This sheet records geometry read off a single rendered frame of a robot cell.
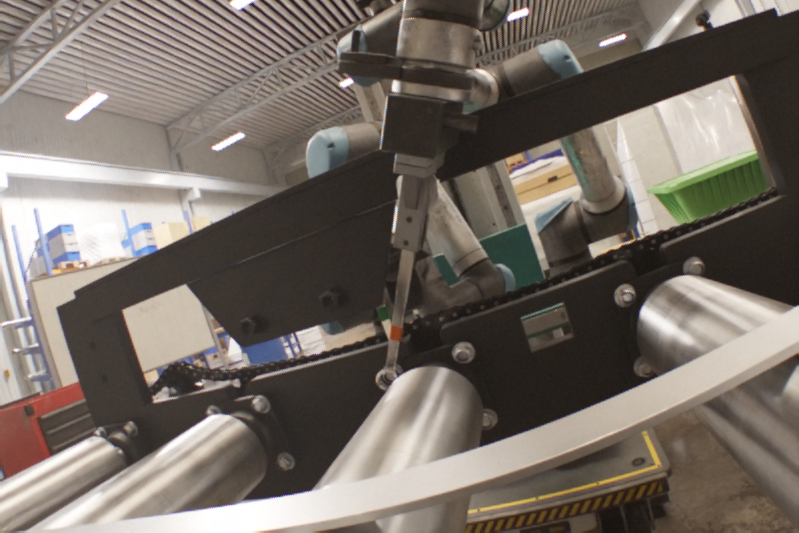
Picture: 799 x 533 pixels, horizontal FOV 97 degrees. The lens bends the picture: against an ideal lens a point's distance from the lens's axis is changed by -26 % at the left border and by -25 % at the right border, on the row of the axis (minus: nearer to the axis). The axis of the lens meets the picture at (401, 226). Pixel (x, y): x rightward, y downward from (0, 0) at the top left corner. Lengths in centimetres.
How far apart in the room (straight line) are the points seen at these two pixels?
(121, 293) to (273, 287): 30
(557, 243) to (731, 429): 89
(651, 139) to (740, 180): 135
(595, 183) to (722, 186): 192
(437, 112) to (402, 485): 28
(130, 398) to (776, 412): 86
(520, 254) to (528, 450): 106
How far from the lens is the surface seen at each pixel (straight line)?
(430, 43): 42
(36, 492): 78
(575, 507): 125
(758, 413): 29
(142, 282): 78
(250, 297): 66
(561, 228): 114
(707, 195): 290
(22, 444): 262
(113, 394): 92
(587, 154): 99
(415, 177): 42
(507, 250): 129
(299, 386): 66
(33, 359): 1152
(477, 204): 137
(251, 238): 64
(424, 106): 39
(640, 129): 414
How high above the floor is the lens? 104
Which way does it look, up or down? 3 degrees up
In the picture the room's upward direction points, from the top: 20 degrees counter-clockwise
